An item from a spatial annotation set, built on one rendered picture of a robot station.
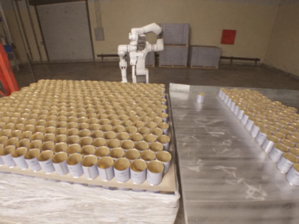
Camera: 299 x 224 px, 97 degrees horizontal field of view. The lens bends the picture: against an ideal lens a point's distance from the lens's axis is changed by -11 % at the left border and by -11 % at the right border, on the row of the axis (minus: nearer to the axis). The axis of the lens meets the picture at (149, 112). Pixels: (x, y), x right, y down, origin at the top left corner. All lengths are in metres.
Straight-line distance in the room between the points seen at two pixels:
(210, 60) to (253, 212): 7.88
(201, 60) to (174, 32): 1.92
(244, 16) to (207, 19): 2.11
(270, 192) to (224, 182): 0.19
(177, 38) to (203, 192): 7.49
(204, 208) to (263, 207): 0.24
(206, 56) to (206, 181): 7.71
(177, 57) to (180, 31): 1.25
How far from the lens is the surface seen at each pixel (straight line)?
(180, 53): 7.98
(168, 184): 0.69
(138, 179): 0.65
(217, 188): 0.75
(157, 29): 1.64
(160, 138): 0.80
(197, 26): 9.73
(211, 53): 8.28
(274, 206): 0.81
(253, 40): 10.99
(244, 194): 0.78
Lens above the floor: 1.66
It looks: 29 degrees down
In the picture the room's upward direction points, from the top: straight up
